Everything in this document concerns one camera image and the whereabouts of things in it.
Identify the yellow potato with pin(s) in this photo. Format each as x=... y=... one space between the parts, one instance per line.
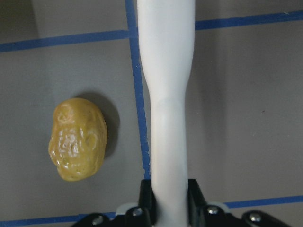
x=78 y=141

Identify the white plastic dustpan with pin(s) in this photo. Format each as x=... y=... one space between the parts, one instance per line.
x=166 y=30

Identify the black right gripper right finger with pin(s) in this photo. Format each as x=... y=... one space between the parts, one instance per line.
x=196 y=202

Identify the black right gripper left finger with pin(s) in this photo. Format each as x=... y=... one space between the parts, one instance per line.
x=147 y=199

